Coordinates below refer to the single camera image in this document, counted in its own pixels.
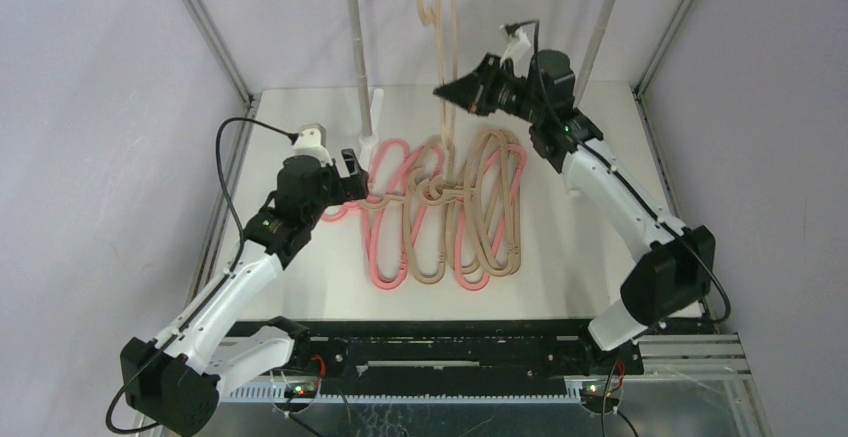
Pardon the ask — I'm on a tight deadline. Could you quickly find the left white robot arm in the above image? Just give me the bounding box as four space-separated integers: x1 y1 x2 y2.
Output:
116 147 368 436

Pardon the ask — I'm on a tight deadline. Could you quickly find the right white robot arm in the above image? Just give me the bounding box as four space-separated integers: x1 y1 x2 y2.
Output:
433 49 715 373

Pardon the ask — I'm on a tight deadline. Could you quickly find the beige hanger middle table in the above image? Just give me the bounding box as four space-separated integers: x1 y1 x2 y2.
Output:
443 127 526 291

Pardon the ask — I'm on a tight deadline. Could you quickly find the right grey rack pole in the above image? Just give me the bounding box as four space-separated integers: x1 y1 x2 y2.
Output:
574 0 616 108

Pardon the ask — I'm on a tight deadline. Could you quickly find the grey rack pole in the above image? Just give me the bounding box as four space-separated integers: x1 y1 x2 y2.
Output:
574 0 616 108
346 0 369 130

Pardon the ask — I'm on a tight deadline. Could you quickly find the left grey rack pole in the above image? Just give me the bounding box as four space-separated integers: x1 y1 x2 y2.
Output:
346 0 369 130

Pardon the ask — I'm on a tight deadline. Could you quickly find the left circuit board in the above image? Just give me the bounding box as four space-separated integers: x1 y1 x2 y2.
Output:
270 355 327 415

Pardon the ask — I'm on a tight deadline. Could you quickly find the circuit board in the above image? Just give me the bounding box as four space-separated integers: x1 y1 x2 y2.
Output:
580 365 626 415
270 355 327 415

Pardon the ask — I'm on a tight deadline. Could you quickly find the right circuit board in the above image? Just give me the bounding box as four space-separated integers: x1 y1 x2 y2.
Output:
580 365 626 415

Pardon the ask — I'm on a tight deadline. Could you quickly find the right black cable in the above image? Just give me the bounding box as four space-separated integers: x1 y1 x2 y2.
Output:
504 19 733 325

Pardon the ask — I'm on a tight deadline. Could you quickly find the black cable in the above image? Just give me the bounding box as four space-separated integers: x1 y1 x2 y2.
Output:
504 19 733 325
214 117 299 250

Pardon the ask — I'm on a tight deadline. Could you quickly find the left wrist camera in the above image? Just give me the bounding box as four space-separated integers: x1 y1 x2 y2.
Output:
292 123 332 166

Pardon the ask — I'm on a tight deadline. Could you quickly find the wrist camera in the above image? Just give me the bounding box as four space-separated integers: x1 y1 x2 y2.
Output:
500 23 531 65
292 123 332 166

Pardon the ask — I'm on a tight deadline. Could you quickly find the left black cable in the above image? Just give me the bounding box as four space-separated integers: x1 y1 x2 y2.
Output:
214 117 299 250

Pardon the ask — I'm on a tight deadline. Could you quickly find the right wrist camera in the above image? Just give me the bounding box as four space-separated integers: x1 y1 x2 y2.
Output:
500 23 531 65

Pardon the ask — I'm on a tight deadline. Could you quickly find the right aluminium frame post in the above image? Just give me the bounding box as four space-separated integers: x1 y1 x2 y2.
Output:
633 0 697 101

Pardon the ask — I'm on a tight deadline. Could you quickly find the aluminium frame post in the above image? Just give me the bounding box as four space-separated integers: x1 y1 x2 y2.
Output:
181 0 254 106
633 0 697 101

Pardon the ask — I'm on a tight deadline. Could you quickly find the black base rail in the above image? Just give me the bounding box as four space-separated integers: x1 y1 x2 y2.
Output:
278 319 644 399

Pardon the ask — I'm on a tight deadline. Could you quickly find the left aluminium frame post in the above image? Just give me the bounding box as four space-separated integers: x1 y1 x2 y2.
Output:
181 0 254 106

